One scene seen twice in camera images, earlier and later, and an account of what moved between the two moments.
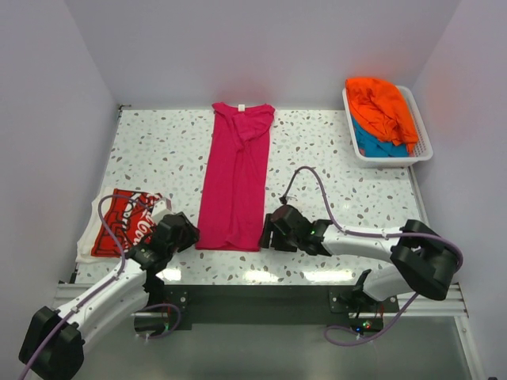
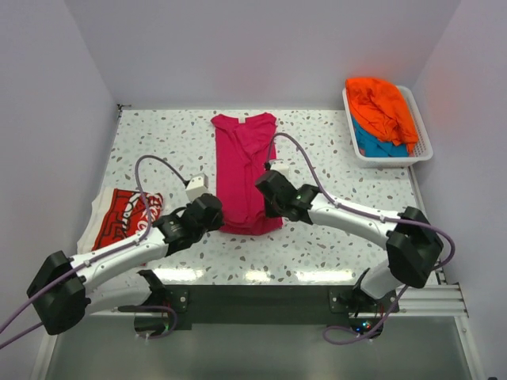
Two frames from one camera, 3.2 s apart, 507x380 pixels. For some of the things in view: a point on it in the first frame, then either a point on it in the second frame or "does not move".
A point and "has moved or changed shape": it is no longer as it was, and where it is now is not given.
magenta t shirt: x=233 y=191 has moved or changed shape
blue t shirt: x=375 y=148 does not move
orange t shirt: x=380 y=108 does not move
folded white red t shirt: x=128 y=220 does not move
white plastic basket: x=421 y=150 does not move
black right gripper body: x=280 y=241 to x=272 y=207
